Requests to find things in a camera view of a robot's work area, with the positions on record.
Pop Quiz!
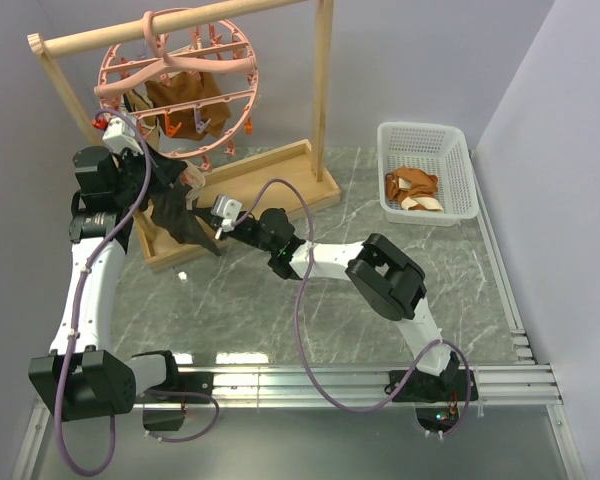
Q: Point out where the pink round clip hanger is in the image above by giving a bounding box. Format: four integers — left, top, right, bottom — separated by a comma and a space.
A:
94, 11, 259, 172

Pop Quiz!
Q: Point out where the aluminium mounting rail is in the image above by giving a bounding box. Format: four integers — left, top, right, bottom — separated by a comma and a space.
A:
34, 363, 564, 410

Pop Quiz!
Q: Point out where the orange underwear in basket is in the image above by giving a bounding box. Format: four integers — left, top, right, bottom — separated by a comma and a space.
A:
385, 166, 444, 212

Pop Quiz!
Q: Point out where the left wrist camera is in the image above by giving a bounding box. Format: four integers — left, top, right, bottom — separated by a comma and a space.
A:
93, 110, 143, 154

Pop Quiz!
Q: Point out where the wooden clothes rack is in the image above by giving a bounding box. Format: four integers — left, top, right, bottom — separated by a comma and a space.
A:
28, 1, 340, 271

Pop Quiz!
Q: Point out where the dark grey underwear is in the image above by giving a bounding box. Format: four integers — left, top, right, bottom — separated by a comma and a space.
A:
149, 160, 221, 256

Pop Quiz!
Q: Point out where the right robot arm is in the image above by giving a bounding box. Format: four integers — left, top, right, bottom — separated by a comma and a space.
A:
206, 200, 442, 355

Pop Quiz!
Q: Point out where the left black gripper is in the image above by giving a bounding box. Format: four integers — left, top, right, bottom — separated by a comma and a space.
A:
113, 141, 186, 206

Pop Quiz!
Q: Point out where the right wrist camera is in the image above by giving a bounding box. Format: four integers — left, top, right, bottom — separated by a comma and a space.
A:
211, 195, 242, 240

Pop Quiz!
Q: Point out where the white plastic basket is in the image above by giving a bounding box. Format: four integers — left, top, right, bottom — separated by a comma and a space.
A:
377, 121, 479, 227

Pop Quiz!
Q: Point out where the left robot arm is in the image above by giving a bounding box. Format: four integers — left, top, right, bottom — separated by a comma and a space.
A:
28, 146, 182, 422

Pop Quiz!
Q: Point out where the beige hanging underwear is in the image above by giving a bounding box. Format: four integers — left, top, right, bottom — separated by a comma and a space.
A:
123, 90, 157, 129

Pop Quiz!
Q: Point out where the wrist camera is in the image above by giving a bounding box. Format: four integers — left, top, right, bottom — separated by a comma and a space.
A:
93, 110, 143, 154
211, 195, 242, 240

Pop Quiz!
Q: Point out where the brown hanging underwear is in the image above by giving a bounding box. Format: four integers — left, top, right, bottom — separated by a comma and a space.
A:
144, 69, 232, 143

